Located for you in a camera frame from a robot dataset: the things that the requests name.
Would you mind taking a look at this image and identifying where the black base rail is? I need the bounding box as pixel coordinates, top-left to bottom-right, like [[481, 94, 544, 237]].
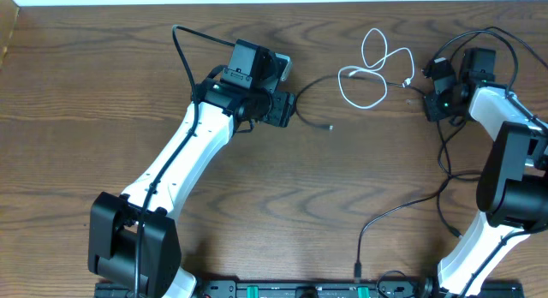
[[93, 280, 525, 298]]

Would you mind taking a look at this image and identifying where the white usb cable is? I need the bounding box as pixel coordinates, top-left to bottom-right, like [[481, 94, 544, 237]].
[[337, 27, 416, 110]]

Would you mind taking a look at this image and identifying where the left camera black cable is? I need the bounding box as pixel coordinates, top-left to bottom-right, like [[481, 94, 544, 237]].
[[133, 24, 236, 298]]

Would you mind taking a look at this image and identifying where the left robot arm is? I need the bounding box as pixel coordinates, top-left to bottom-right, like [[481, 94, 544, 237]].
[[88, 39, 296, 297]]

